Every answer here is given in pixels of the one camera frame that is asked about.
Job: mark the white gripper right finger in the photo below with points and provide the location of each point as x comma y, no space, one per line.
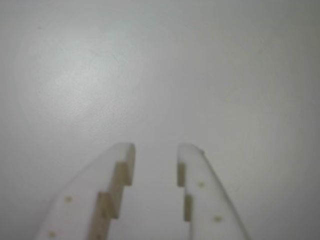
207,200

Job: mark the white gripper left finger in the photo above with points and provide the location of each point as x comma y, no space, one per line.
82,205

